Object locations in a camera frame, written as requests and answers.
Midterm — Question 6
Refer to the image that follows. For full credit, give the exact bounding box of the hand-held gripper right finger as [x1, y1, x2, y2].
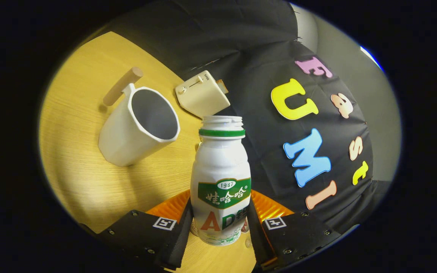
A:
[246, 189, 342, 270]

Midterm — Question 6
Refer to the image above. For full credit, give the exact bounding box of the white cup with wooden handle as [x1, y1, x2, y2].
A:
[98, 67, 181, 168]

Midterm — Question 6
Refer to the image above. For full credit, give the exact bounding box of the black backdrop cloth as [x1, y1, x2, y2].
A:
[105, 0, 391, 235]

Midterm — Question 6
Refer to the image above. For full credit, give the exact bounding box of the white juice bottle green label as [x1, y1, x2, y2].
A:
[190, 116, 252, 246]

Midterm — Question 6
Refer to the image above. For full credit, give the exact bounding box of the wooden table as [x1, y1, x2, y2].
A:
[38, 31, 257, 273]

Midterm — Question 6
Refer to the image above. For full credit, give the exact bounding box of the cream toaster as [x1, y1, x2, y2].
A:
[175, 70, 231, 118]

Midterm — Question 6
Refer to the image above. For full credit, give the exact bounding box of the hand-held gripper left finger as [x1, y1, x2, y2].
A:
[97, 189, 194, 270]

